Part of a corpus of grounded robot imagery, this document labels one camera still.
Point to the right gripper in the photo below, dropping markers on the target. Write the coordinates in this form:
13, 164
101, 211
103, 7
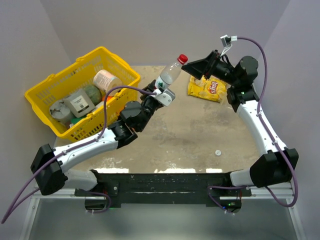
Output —
199, 68

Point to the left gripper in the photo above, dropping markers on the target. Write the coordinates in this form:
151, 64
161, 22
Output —
146, 96

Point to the red label water bottle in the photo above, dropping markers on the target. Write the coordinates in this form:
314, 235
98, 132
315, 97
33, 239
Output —
168, 75

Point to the red bottle cap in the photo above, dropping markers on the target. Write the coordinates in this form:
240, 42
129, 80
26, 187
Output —
182, 59

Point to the wide clear plastic bottle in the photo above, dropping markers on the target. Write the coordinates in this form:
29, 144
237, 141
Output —
223, 99

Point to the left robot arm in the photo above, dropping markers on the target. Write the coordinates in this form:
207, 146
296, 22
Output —
52, 168

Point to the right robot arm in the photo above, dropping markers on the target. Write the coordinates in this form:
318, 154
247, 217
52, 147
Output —
277, 162

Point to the yellow chips bag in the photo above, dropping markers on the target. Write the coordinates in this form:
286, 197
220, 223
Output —
212, 89

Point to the orange item in basket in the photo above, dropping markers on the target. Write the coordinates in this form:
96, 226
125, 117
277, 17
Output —
107, 98

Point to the pink toilet paper roll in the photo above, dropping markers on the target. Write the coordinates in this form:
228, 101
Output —
105, 81

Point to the green melon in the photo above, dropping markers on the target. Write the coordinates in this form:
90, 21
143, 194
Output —
93, 93

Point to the grey box with label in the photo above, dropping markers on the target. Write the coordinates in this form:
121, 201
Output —
79, 103

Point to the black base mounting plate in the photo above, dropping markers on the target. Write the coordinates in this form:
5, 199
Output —
163, 188

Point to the grey crumpled pouch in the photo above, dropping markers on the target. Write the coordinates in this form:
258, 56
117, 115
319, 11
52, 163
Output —
60, 112

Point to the yellow plastic shopping basket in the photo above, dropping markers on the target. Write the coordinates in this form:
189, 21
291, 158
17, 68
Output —
76, 76

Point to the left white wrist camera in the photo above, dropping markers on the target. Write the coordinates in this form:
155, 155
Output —
166, 97

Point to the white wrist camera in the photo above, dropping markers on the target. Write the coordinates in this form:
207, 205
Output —
227, 42
166, 97

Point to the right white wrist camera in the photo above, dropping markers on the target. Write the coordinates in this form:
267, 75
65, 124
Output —
227, 42

